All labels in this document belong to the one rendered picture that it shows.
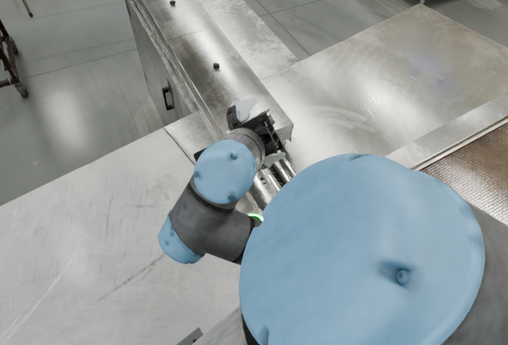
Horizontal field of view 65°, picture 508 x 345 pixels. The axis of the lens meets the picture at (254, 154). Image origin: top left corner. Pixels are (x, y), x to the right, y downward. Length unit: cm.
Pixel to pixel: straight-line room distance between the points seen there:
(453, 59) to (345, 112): 48
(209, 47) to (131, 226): 60
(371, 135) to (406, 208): 100
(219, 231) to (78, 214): 56
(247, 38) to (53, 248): 94
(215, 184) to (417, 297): 36
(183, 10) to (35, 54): 187
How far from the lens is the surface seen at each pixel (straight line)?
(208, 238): 57
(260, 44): 149
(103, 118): 252
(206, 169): 51
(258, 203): 94
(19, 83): 277
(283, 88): 129
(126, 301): 92
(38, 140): 254
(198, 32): 137
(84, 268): 99
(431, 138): 107
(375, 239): 18
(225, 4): 172
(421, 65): 149
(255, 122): 70
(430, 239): 19
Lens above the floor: 165
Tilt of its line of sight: 50 degrees down
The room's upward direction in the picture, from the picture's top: straight up
